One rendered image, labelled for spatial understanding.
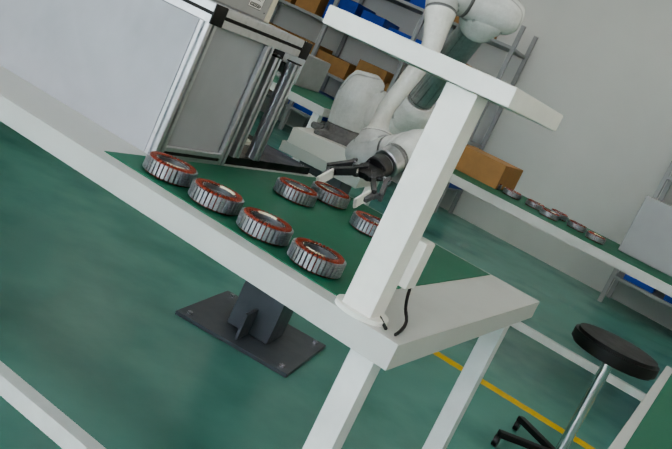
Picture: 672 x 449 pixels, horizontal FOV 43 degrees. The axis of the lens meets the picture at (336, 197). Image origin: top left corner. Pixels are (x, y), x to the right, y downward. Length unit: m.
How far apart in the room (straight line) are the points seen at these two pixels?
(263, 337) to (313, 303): 1.78
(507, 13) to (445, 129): 1.41
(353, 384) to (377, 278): 0.19
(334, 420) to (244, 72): 0.93
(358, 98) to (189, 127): 1.18
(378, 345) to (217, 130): 0.86
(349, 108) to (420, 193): 1.70
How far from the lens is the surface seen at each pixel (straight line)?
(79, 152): 1.81
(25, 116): 1.92
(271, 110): 2.29
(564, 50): 9.03
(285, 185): 2.10
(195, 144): 2.07
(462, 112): 1.41
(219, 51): 2.00
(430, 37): 2.68
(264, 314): 3.25
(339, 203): 2.27
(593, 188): 8.80
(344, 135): 3.11
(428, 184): 1.42
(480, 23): 2.80
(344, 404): 1.53
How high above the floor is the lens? 1.16
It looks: 10 degrees down
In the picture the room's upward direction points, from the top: 25 degrees clockwise
